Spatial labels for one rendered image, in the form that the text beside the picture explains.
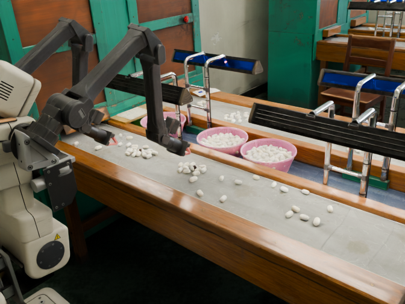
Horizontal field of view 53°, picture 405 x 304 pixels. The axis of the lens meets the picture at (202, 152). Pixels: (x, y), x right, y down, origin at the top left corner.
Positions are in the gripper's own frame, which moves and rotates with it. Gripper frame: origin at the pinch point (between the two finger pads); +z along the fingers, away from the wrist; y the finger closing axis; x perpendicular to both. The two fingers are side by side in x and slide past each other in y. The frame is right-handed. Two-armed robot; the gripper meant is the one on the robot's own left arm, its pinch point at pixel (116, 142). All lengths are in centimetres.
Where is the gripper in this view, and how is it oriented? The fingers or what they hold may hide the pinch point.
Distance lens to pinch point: 206.5
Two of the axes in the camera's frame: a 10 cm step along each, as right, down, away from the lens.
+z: 5.3, 3.2, 7.9
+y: -7.5, -2.5, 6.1
